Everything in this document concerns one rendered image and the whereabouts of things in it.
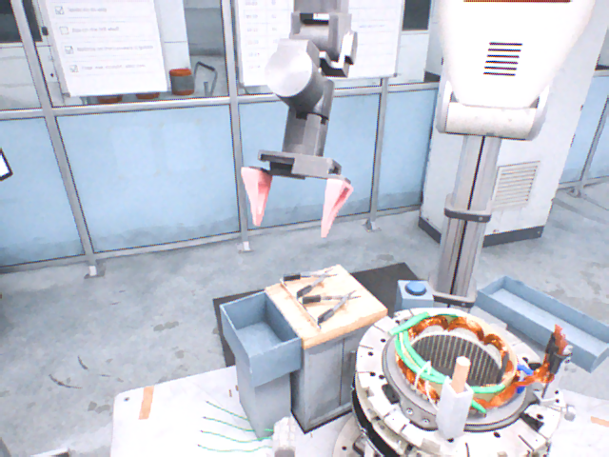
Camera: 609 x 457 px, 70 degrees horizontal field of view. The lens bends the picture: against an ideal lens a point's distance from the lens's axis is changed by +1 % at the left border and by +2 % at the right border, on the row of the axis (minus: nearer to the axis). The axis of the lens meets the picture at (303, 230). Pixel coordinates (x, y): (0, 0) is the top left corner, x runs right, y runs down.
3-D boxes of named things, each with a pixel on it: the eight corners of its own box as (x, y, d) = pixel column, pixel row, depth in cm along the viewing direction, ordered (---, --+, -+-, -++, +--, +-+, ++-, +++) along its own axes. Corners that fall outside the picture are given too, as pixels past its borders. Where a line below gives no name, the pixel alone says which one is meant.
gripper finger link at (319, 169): (333, 239, 54) (346, 164, 53) (280, 229, 56) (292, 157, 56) (344, 239, 60) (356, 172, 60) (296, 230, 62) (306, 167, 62)
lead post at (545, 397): (554, 404, 68) (577, 347, 62) (539, 407, 67) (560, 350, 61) (546, 394, 69) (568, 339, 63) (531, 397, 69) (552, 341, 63)
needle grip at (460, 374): (458, 399, 59) (466, 367, 56) (446, 391, 60) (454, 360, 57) (464, 392, 60) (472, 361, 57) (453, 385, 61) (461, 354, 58)
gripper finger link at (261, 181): (281, 229, 56) (293, 157, 55) (231, 221, 58) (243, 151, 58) (297, 231, 62) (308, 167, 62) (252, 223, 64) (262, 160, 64)
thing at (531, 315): (578, 427, 100) (623, 331, 86) (554, 453, 94) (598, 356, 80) (481, 360, 117) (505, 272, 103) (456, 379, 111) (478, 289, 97)
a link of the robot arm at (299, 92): (359, 37, 59) (299, 34, 61) (342, -10, 48) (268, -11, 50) (343, 126, 59) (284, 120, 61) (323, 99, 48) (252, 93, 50)
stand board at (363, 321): (304, 349, 85) (304, 341, 83) (265, 296, 99) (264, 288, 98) (386, 317, 93) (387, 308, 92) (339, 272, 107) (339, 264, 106)
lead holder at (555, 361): (552, 375, 60) (559, 357, 58) (529, 354, 63) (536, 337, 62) (574, 368, 61) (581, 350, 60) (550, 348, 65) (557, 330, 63)
